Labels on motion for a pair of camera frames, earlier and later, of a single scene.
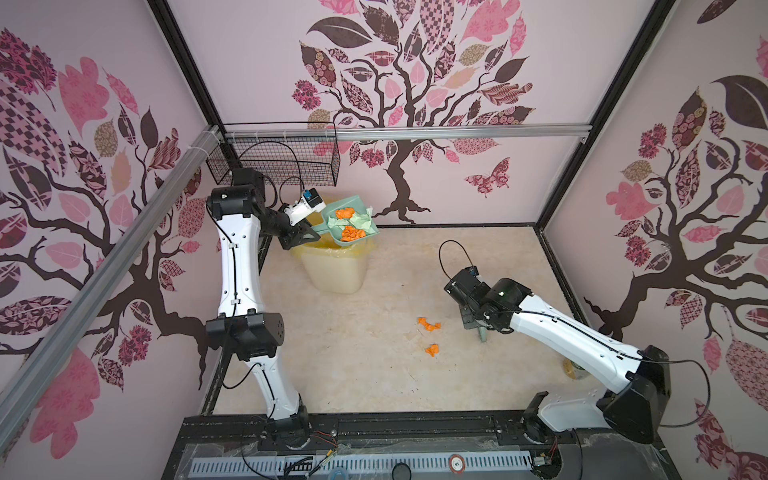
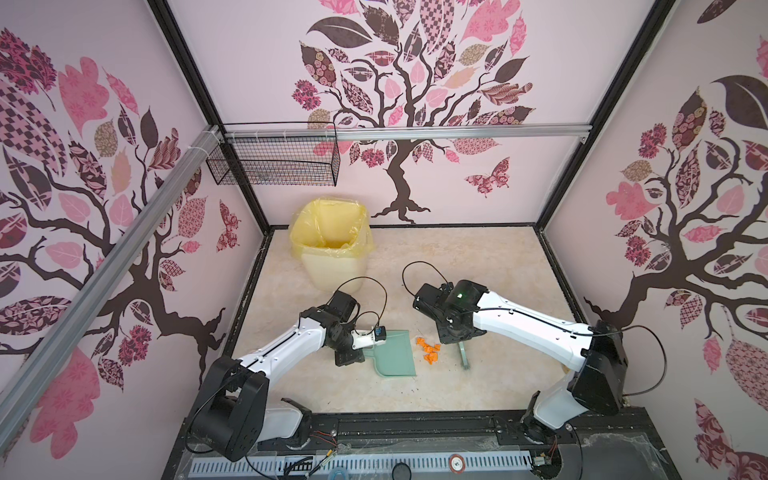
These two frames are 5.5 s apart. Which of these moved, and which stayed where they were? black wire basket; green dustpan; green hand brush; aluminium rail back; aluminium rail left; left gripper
Moved: green dustpan; green hand brush; left gripper
Stayed: aluminium rail back; aluminium rail left; black wire basket
